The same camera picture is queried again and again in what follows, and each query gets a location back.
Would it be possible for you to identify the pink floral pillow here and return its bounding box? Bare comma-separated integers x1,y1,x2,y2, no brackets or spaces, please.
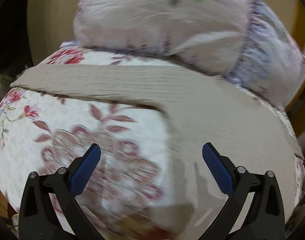
73,0,304,106

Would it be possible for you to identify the beige cable knit sweater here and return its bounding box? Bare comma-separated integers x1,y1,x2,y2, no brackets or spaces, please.
13,64,302,239

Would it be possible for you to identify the white floral bedspread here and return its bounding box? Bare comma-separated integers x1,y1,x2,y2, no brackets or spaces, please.
0,46,305,239

